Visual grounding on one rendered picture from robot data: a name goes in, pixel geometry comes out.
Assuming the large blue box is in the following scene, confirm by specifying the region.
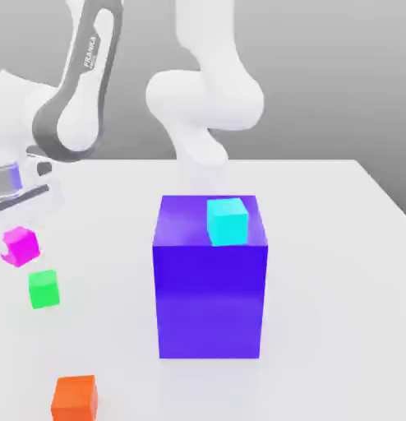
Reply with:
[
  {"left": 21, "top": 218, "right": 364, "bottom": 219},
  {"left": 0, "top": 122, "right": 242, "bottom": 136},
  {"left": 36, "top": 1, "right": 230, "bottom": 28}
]
[{"left": 152, "top": 194, "right": 269, "bottom": 360}]

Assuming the small magenta cube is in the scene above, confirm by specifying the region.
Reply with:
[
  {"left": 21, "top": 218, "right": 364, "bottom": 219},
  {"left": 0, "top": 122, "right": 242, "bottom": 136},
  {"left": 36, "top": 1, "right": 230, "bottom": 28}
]
[{"left": 0, "top": 225, "right": 41, "bottom": 268}]

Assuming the small orange cube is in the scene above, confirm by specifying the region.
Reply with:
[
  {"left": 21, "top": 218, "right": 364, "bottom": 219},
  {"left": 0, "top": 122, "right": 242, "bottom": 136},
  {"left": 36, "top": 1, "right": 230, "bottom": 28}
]
[{"left": 50, "top": 374, "right": 99, "bottom": 421}]

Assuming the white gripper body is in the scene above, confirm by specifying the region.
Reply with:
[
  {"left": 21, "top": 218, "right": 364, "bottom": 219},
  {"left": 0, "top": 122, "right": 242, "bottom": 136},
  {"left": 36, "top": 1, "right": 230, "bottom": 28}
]
[{"left": 0, "top": 181, "right": 65, "bottom": 229}]

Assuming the small cyan cube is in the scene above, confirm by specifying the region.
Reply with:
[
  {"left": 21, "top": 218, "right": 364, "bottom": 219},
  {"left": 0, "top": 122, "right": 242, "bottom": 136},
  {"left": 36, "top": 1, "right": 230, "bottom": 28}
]
[{"left": 205, "top": 197, "right": 249, "bottom": 248}]

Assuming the small green cube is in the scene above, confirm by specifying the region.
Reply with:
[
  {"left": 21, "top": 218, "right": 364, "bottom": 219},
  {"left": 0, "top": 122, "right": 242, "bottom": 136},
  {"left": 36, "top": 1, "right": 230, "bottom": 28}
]
[{"left": 27, "top": 269, "right": 61, "bottom": 311}]

